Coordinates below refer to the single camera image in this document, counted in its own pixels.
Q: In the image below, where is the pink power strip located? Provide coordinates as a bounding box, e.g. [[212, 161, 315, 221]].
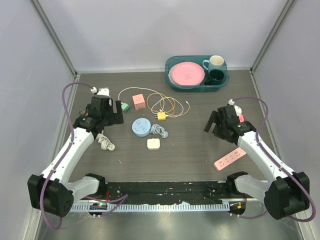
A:
[[213, 147, 247, 171]]

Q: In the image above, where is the pink cube socket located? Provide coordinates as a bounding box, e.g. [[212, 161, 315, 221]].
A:
[[132, 94, 146, 110]]

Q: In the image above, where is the white cord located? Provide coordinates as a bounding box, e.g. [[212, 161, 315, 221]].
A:
[[96, 132, 116, 152]]

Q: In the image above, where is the dark green cube socket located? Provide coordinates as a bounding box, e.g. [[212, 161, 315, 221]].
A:
[[79, 106, 89, 117]]

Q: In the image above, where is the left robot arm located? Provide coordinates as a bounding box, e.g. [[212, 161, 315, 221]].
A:
[[27, 95, 124, 218]]

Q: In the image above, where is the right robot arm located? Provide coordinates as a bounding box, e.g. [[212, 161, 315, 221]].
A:
[[204, 105, 310, 220]]

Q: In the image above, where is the green charger plug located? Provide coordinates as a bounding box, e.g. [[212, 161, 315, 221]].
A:
[[121, 102, 131, 113]]

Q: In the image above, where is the yellow charger plug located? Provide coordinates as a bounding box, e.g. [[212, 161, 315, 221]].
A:
[[155, 112, 167, 121]]

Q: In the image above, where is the round blue power strip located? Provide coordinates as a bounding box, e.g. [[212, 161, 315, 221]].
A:
[[131, 117, 152, 137]]

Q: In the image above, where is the teal plastic bin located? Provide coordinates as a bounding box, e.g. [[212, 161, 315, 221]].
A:
[[164, 55, 230, 92]]

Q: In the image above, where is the dark green mug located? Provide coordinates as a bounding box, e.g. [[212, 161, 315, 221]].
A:
[[208, 69, 225, 85]]

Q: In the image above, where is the white square charger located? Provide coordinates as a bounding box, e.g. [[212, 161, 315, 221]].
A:
[[146, 138, 161, 150]]

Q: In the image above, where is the pink plate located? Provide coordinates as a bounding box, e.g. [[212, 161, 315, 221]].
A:
[[168, 61, 205, 86]]

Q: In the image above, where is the light blue mug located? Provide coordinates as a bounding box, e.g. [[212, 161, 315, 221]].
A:
[[202, 55, 225, 72]]

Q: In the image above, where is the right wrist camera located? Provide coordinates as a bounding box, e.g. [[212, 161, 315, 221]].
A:
[[228, 99, 242, 117]]

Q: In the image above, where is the white charger cable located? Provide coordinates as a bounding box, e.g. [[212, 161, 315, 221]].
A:
[[117, 86, 185, 117]]

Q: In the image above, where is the blue coiled cord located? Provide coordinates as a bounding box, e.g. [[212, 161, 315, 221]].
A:
[[149, 123, 169, 139]]

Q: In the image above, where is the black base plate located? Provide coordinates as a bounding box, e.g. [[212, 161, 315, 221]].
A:
[[96, 181, 251, 205]]

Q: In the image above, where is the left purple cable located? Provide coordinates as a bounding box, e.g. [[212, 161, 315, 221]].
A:
[[39, 81, 128, 230]]

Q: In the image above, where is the purple cable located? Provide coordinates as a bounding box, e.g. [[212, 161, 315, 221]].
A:
[[39, 81, 128, 230], [232, 96, 317, 222]]

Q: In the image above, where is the slotted cable duct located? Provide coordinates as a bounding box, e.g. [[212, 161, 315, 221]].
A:
[[70, 201, 230, 213]]

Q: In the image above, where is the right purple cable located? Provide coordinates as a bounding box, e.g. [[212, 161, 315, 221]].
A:
[[232, 96, 317, 222]]

